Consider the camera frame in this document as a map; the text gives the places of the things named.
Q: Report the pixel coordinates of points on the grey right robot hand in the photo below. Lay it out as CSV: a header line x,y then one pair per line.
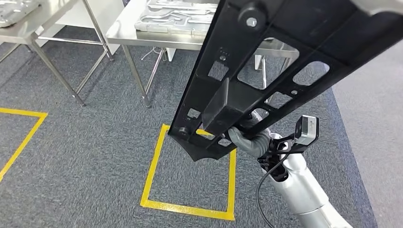
x,y
239,141

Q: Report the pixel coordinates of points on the black plastic plate part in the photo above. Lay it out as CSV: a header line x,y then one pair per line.
x,y
330,28

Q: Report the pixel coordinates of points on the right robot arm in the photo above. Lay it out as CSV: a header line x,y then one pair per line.
x,y
302,188

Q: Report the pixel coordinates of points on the steel workbench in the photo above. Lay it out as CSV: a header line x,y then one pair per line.
x,y
126,31

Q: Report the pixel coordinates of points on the stamped metal plate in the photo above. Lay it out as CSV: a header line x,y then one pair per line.
x,y
15,12
170,25

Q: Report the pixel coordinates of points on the steel table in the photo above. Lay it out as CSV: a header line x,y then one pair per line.
x,y
19,33

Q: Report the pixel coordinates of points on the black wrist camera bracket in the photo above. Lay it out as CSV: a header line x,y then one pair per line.
x,y
291,146

